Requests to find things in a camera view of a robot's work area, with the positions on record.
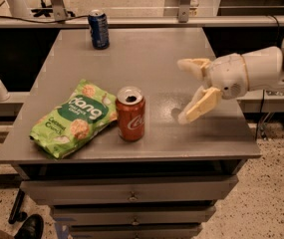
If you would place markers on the blue soda can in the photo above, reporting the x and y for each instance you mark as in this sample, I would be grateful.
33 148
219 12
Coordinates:
99 29

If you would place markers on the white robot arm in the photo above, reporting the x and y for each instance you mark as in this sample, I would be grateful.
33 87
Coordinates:
265 69

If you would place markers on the red coke can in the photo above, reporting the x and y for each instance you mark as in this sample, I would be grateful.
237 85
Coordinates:
130 105

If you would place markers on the black shoe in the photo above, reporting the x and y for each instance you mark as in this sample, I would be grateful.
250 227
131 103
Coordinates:
32 228

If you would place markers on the grey drawer cabinet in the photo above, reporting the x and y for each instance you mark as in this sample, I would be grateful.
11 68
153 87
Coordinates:
163 186

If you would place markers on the green rice chip bag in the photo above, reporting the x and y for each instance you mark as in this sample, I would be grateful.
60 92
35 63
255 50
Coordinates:
69 126

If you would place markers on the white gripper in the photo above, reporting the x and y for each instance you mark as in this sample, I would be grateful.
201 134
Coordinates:
227 74

